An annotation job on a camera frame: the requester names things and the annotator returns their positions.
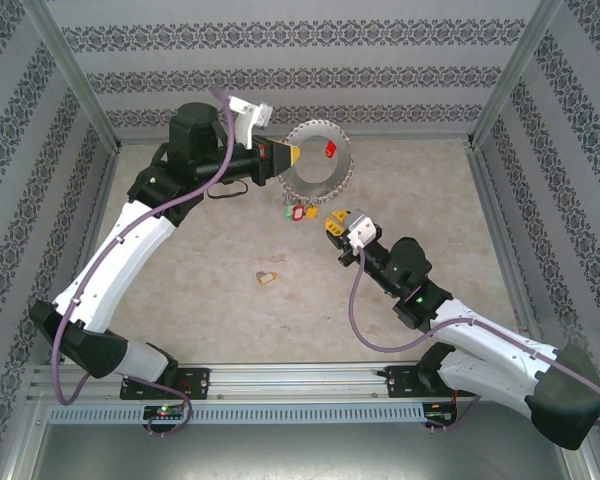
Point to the small yellow key tag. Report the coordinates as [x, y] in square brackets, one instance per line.
[312, 212]

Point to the red framed key tag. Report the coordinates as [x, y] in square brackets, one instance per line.
[298, 213]

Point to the solid red key tag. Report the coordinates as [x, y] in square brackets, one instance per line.
[331, 148]

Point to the green key tag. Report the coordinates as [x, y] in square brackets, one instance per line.
[288, 211]

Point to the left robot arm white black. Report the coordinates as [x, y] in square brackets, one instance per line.
[120, 250]

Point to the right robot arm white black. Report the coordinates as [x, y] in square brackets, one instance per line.
[505, 330]

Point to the grey metal floor panel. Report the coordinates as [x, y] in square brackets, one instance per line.
[300, 450]

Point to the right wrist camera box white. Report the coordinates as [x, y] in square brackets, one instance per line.
[364, 227]

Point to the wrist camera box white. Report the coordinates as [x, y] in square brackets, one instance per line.
[245, 112]
[364, 227]

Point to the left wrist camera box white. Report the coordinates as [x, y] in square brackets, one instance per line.
[245, 112]

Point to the right aluminium side rail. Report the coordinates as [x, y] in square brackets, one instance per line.
[500, 240]

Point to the aluminium side rail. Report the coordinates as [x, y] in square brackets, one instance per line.
[87, 250]
[500, 240]

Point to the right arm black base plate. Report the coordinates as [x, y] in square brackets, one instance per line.
[397, 382]

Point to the left aluminium corner post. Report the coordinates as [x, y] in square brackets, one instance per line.
[75, 75]

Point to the aluminium corner post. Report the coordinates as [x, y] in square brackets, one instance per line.
[75, 75]
[510, 75]

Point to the long aluminium base rail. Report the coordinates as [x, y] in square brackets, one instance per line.
[300, 380]

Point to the left aluminium side rail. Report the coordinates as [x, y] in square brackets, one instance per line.
[87, 250]

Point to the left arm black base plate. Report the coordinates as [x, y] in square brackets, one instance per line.
[200, 382]

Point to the right aluminium corner post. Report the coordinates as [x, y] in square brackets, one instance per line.
[510, 75]

